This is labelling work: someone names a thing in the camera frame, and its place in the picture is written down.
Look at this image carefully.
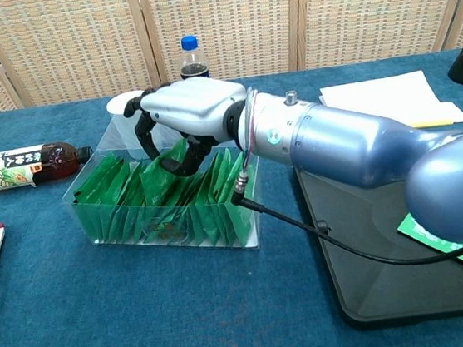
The clear plastic box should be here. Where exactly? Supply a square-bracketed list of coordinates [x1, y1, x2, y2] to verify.
[54, 103, 271, 271]

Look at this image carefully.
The cola bottle with blue cap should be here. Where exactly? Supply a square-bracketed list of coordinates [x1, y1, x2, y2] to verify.
[176, 33, 211, 83]

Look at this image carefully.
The brown tea bottle with label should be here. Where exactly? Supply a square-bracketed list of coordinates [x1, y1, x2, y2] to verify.
[0, 137, 98, 193]

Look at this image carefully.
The woven folding screen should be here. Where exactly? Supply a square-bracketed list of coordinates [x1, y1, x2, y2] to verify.
[0, 0, 463, 114]

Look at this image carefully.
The black cable with metal plug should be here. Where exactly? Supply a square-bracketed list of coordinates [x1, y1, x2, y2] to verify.
[226, 142, 463, 285]

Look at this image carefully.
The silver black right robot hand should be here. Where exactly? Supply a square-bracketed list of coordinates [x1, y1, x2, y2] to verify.
[120, 72, 257, 184]

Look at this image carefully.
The black plastic tray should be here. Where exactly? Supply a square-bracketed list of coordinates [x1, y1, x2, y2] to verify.
[293, 146, 463, 337]

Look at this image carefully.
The small white paper sheet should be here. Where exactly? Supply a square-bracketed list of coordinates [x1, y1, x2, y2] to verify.
[436, 99, 463, 126]

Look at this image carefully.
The blue felt table cover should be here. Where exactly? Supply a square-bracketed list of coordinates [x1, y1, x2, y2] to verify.
[0, 48, 463, 347]

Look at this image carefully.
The white booklet with yellow edge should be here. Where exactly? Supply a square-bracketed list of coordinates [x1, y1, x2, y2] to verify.
[317, 67, 455, 140]

